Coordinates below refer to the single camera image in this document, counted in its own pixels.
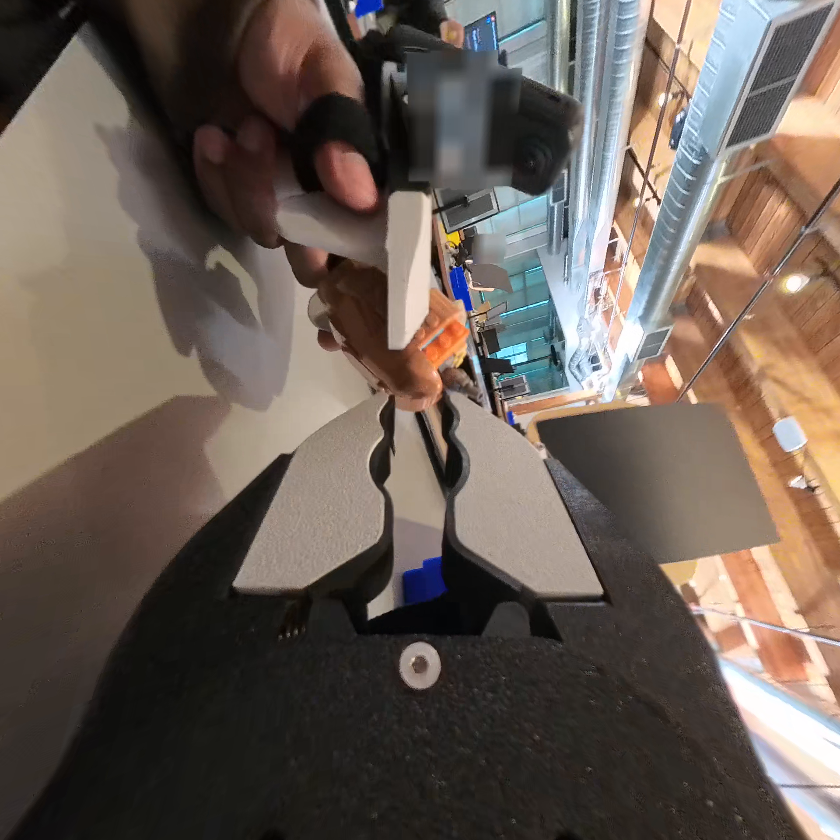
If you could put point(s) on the stack of blue plastic bins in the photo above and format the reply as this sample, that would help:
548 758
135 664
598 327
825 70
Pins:
423 584

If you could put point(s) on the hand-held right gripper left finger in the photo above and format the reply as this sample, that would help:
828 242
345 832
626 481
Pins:
315 525

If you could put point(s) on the large silver ventilation duct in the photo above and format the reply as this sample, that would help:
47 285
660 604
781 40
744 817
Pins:
696 197

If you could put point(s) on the person's left hand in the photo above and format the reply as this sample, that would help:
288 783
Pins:
243 118

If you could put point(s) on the silver spiral pipes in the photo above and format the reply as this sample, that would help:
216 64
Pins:
597 131

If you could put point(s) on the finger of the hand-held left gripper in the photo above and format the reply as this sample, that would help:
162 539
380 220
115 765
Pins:
408 276

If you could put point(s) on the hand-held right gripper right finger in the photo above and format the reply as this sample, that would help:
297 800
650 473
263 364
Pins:
525 525

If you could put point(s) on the brown toy brick model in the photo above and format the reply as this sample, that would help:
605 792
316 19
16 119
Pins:
361 315

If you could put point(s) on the black board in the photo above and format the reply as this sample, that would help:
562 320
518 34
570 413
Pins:
656 486

